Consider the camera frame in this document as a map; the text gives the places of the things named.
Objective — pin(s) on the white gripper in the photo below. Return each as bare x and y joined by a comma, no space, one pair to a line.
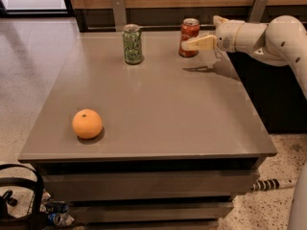
225,35

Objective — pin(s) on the red coke can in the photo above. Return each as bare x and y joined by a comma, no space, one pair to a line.
190,27

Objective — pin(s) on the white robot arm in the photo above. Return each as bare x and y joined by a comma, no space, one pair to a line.
281,42

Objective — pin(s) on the green soda can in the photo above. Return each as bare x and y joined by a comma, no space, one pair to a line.
132,44

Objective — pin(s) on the grey drawer cabinet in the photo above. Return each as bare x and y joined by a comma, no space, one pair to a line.
180,136

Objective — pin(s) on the orange fruit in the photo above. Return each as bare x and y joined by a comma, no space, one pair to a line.
87,124

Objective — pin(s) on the striped power strip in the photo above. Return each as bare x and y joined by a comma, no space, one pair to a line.
272,184

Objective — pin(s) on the crushed cans on floor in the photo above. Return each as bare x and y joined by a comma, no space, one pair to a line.
57,213

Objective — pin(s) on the right metal bracket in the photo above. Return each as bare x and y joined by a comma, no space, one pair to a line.
257,11

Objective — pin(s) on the metal bracket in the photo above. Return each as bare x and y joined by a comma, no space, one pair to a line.
257,11
119,14

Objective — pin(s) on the metal rail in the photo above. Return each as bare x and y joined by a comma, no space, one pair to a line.
209,27

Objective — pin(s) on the left metal bracket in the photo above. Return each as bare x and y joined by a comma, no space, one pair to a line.
119,14

